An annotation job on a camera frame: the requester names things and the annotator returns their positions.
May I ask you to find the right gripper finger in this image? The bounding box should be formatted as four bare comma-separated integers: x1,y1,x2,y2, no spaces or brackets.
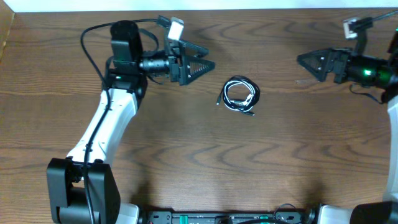
297,49,331,70
303,65,331,82

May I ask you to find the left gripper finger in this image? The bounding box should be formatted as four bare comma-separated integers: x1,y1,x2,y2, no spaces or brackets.
180,39,209,58
180,55,215,85

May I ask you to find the white usb cable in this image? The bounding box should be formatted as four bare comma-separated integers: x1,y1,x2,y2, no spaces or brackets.
223,80,256,111

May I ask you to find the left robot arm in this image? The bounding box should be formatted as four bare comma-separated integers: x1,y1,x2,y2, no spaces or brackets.
47,16,215,223

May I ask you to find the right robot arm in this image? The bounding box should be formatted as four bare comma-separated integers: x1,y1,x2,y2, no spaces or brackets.
297,34,397,223

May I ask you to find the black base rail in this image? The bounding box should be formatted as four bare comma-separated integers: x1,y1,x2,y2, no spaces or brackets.
137,210,316,224

